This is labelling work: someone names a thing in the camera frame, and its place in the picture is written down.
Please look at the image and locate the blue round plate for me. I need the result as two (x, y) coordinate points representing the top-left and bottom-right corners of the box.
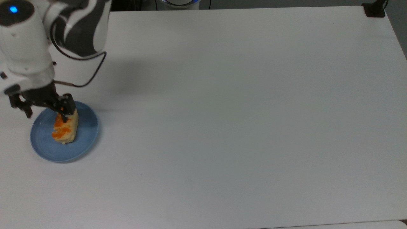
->
(30, 101), (100, 163)

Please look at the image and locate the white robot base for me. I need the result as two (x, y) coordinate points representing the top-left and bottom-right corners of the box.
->
(155, 0), (212, 11)

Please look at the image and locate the bread roll with orange topping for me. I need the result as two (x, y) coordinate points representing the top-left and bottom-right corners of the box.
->
(52, 109), (79, 145)

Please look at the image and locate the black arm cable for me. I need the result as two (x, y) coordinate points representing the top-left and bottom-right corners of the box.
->
(49, 22), (107, 88)

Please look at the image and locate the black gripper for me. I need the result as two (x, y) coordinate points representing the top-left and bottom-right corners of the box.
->
(4, 81), (77, 124)

